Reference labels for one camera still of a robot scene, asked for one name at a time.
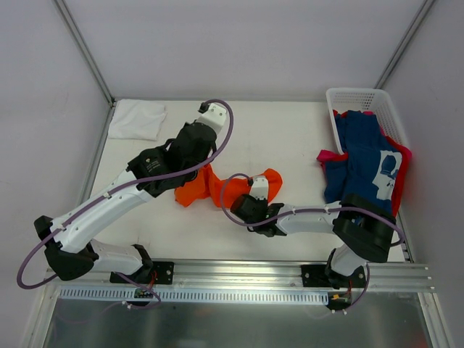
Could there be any orange t shirt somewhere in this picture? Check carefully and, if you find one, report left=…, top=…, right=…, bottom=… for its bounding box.
left=173, top=163, right=283, bottom=210

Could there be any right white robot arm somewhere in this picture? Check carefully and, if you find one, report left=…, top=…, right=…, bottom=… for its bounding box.
left=228, top=194, right=396, bottom=289

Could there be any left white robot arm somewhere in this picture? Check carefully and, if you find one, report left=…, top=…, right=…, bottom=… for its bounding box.
left=34, top=118, right=222, bottom=283

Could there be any folded white t shirt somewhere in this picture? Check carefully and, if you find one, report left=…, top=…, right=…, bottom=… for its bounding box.
left=108, top=99, right=167, bottom=141

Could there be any red t shirt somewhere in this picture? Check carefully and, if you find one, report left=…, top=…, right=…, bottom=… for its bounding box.
left=317, top=109, right=413, bottom=215

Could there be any blue printed t shirt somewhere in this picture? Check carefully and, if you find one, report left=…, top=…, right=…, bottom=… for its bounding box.
left=323, top=110, right=404, bottom=215

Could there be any white plastic basket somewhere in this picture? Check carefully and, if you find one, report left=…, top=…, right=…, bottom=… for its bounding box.
left=326, top=88, right=410, bottom=154

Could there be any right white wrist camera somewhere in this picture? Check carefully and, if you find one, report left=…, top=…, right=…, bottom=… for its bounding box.
left=249, top=175, right=269, bottom=200

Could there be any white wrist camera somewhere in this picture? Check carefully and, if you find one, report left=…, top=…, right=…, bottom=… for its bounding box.
left=196, top=102, right=227, bottom=133
left=249, top=175, right=269, bottom=200

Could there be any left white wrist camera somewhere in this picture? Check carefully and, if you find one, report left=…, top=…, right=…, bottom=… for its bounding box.
left=196, top=102, right=227, bottom=133

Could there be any aluminium mounting rail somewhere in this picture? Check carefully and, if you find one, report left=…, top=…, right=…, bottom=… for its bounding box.
left=42, top=257, right=434, bottom=293

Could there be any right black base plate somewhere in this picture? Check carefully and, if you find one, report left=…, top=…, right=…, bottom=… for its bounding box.
left=300, top=264, right=367, bottom=289

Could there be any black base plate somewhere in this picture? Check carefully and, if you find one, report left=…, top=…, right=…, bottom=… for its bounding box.
left=109, top=258, right=175, bottom=285
left=300, top=264, right=367, bottom=289

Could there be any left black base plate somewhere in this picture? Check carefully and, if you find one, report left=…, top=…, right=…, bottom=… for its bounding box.
left=109, top=258, right=175, bottom=285

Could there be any white slotted cable duct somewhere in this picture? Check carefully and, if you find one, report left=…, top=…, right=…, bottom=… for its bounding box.
left=59, top=286, right=329, bottom=306

